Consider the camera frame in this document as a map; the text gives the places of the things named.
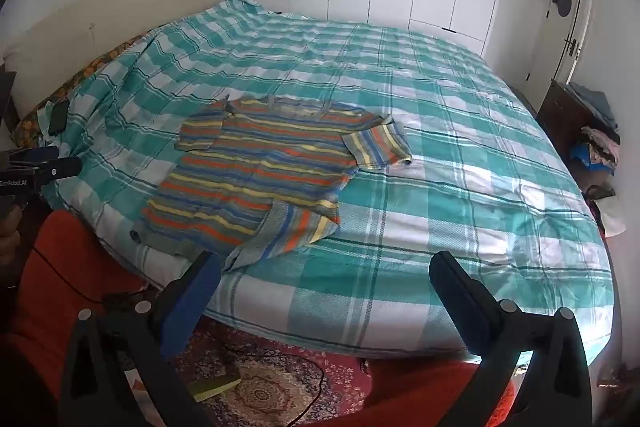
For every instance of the pile of clothes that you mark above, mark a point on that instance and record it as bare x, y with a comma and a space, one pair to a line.
597, 142

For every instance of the striped knit sweater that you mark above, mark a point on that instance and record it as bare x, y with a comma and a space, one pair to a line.
260, 167

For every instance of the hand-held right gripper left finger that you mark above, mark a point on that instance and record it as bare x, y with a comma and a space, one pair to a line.
192, 302

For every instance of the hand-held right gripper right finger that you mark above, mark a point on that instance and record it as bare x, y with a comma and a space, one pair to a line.
462, 307

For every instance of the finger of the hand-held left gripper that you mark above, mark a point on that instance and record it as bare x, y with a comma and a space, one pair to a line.
57, 169
37, 154

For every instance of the person's red trousers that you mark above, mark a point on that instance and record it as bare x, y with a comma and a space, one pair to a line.
55, 267

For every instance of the person's left hand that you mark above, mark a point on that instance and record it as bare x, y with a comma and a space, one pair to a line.
7, 237

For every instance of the black phone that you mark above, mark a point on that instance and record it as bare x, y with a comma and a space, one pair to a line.
59, 117

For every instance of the white door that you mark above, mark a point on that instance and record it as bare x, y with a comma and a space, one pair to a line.
555, 42

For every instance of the patterned red carpet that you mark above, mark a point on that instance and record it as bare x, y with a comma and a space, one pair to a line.
270, 387

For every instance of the dark wooden cabinet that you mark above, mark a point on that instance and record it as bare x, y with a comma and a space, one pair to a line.
557, 117

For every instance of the teal checked blanket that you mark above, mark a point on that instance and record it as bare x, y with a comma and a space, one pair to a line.
450, 167

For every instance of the white mattress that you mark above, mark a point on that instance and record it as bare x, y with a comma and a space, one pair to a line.
145, 264

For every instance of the orange floral pillow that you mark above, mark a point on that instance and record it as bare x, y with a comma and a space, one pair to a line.
80, 77

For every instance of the cream headboard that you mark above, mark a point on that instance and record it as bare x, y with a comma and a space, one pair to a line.
100, 12

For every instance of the yellow-green book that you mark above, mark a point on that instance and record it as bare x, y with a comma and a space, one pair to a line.
215, 386

